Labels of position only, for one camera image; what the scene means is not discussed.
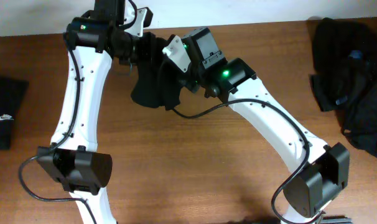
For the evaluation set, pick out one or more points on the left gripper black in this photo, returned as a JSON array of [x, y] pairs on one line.
[[144, 50]]

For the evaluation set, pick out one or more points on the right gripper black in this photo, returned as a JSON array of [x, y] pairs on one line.
[[193, 83]]

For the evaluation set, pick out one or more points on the black t-shirt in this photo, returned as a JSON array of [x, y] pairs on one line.
[[158, 79]]

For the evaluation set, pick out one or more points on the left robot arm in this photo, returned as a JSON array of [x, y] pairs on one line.
[[92, 40]]

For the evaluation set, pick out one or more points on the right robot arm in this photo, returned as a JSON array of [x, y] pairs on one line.
[[318, 171]]

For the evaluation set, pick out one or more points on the folded black Nike garment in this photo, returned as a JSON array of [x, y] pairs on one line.
[[12, 92]]

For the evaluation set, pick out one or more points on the black clothes pile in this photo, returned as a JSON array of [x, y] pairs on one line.
[[345, 80]]

